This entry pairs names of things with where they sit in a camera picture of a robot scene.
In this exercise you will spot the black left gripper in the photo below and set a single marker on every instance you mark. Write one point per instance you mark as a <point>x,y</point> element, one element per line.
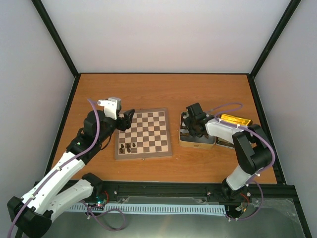
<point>126,122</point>

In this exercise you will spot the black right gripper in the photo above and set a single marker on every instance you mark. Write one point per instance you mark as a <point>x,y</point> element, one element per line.
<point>187,120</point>

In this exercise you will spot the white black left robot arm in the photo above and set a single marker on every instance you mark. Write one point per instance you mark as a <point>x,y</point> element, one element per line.
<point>36,210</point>

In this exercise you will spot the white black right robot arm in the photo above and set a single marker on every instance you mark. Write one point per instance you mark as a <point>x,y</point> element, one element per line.
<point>252,148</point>

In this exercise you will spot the dark chess pieces pile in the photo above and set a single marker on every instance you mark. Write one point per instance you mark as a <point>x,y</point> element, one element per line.
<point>188,134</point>

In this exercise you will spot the small electronics board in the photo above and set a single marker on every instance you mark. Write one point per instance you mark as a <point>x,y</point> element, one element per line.
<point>102,199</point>

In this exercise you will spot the silver tin tray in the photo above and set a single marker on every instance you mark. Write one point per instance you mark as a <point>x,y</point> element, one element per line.
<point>194,142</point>

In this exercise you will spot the wooden chessboard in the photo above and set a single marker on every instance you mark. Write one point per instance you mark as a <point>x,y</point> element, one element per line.
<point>151,133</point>

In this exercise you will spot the gold tin tray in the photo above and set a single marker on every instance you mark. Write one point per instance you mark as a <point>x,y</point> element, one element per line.
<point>234,120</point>

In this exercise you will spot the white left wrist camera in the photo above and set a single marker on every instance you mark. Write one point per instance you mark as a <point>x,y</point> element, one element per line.
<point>112,107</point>

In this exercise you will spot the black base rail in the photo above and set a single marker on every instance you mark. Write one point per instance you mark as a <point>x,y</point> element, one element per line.
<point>210,192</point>

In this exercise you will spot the light blue cable duct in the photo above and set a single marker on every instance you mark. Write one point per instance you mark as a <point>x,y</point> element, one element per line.
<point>153,209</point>

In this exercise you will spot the black aluminium frame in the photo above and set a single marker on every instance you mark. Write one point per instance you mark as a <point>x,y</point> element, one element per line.
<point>173,91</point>

